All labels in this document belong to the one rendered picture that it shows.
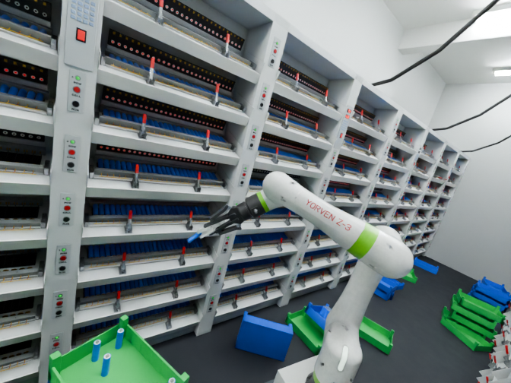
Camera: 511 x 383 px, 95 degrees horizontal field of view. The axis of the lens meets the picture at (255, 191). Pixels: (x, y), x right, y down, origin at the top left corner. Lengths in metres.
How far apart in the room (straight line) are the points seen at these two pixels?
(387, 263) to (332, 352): 0.38
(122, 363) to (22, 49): 0.93
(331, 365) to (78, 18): 1.34
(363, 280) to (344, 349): 0.25
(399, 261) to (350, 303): 0.34
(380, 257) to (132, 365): 0.80
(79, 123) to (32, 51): 0.21
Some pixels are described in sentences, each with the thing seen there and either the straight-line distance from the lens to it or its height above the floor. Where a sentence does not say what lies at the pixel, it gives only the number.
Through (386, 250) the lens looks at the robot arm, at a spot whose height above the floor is 1.00.
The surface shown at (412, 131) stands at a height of 1.68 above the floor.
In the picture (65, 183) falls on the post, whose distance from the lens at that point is 1.01.
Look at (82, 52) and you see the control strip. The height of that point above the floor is 1.32.
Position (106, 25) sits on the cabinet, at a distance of 1.19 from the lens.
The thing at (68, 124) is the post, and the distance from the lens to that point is 0.97.
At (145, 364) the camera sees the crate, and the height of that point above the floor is 0.48.
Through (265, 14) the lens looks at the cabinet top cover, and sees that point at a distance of 1.25.
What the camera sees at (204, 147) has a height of 1.11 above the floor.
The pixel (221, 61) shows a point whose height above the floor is 1.47.
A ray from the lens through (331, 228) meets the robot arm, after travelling 0.80.
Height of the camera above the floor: 1.22
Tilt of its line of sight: 13 degrees down
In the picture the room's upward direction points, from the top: 15 degrees clockwise
